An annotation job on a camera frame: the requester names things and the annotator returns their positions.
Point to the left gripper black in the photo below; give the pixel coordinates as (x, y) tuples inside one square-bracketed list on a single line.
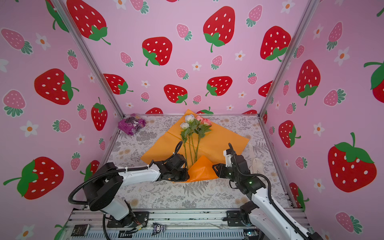
[(186, 176)]

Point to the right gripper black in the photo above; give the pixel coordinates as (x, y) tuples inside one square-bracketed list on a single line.
[(219, 171)]

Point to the white ribbon strip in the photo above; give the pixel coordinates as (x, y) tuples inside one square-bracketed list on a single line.
[(257, 167)]

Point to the orange wrapping paper sheet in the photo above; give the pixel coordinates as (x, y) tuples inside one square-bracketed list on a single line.
[(201, 153)]

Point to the fake cream rose stem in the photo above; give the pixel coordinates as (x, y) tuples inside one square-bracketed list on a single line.
[(184, 134)]

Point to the fake pale rose stem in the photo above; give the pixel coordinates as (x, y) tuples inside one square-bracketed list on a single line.
[(198, 128)]

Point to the fake pink rose stem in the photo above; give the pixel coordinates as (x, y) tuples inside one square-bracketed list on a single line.
[(208, 125)]

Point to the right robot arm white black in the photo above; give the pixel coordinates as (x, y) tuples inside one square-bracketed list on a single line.
[(261, 211)]

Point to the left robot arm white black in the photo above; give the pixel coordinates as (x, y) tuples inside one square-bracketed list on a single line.
[(99, 191)]

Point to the small purple figure charm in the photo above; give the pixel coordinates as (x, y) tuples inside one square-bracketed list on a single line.
[(158, 228)]

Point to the purple plastic snack bag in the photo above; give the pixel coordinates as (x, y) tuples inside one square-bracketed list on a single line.
[(131, 125)]

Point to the left black label plate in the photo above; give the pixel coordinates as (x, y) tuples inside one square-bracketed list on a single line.
[(80, 230)]

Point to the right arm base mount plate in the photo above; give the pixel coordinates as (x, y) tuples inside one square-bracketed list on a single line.
[(237, 218)]

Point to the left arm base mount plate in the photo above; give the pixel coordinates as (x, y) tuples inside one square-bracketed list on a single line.
[(132, 220)]

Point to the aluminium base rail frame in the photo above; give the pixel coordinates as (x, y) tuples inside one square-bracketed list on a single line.
[(181, 224)]

